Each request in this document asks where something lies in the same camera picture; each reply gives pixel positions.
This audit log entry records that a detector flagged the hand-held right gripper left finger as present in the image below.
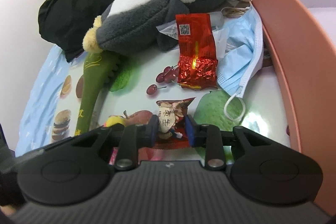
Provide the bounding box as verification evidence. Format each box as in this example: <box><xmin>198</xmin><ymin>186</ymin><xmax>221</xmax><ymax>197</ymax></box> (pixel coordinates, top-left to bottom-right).
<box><xmin>68</xmin><ymin>115</ymin><xmax>160</xmax><ymax>171</ymax></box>

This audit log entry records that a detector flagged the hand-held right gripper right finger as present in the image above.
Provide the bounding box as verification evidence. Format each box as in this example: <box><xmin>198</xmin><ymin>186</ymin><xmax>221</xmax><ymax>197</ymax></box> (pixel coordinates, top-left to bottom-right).
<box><xmin>185</xmin><ymin>115</ymin><xmax>276</xmax><ymax>171</ymax></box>

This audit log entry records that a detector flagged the red date snack packet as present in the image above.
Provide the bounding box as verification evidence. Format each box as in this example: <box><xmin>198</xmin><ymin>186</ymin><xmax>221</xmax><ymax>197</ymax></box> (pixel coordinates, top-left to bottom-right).
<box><xmin>154</xmin><ymin>97</ymin><xmax>200</xmax><ymax>152</ymax></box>

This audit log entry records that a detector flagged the red foil tea packet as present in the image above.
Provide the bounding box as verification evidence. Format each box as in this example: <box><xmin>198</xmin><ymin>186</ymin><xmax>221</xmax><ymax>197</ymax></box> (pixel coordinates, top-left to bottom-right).
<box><xmin>175</xmin><ymin>13</ymin><xmax>219</xmax><ymax>90</ymax></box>

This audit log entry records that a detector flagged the blue face mask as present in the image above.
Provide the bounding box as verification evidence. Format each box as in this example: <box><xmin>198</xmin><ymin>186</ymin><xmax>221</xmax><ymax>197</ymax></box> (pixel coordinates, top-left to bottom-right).
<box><xmin>217</xmin><ymin>2</ymin><xmax>264</xmax><ymax>125</ymax></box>

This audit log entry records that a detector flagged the grey white penguin plush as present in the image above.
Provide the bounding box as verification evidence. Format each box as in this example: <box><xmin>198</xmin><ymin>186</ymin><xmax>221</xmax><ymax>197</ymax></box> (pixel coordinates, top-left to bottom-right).
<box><xmin>83</xmin><ymin>0</ymin><xmax>235</xmax><ymax>53</ymax></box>

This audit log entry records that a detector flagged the yellow pink soft item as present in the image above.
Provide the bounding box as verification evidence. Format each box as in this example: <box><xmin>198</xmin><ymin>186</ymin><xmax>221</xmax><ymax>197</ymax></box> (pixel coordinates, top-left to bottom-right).
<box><xmin>104</xmin><ymin>115</ymin><xmax>126</xmax><ymax>128</ymax></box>

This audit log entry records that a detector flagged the food print mat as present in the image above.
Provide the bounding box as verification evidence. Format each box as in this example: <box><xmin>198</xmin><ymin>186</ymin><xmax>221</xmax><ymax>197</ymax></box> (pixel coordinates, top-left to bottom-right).
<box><xmin>52</xmin><ymin>4</ymin><xmax>292</xmax><ymax>161</ymax></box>

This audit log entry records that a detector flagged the green massage hammer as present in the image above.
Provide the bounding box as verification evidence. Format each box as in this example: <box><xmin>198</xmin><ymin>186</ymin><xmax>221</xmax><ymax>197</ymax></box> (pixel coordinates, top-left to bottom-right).
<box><xmin>74</xmin><ymin>52</ymin><xmax>122</xmax><ymax>136</ymax></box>

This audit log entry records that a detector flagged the clear plastic wrapper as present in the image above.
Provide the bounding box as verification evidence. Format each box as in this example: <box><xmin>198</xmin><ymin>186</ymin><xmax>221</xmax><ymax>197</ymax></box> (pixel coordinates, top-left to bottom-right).
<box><xmin>156</xmin><ymin>13</ymin><xmax>229</xmax><ymax>56</ymax></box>

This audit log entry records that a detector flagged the black jacket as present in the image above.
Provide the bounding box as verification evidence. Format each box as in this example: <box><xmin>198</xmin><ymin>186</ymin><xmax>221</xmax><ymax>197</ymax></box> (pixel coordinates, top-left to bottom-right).
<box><xmin>38</xmin><ymin>0</ymin><xmax>174</xmax><ymax>63</ymax></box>

